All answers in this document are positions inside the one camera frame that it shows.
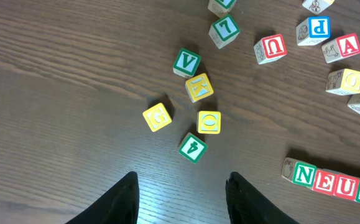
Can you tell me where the yellow G block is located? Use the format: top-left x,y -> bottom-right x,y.
142,103 -> 172,132

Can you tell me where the green N block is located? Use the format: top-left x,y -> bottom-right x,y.
281,157 -> 317,189

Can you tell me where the green J block left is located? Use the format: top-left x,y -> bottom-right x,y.
208,0 -> 236,18

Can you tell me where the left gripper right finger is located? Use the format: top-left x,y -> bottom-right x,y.
225,172 -> 298,224

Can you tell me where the red u block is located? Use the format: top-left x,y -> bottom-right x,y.
254,34 -> 287,65
334,174 -> 359,200

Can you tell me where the yellow O block left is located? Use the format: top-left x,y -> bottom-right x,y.
196,111 -> 221,134

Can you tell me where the yellow K block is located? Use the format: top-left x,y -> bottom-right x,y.
185,73 -> 214,103

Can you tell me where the yellow block beside Z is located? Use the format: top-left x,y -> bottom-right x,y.
302,0 -> 335,15

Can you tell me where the green 7 block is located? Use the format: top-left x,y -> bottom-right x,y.
208,14 -> 240,49

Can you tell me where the yellow o block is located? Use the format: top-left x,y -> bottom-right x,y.
196,111 -> 221,134
325,68 -> 360,96

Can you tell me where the green 4 block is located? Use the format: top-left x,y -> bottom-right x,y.
178,133 -> 208,164

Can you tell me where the red A block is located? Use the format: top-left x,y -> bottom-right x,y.
321,33 -> 360,63

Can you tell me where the red E block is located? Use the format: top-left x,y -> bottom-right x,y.
312,169 -> 338,195

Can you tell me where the yellow O block centre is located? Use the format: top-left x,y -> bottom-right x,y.
325,68 -> 360,96

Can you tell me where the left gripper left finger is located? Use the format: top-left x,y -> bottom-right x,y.
67,171 -> 139,224

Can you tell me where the green V block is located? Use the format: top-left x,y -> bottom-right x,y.
173,48 -> 201,78

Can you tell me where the blue P block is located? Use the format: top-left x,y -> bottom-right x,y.
295,16 -> 331,46

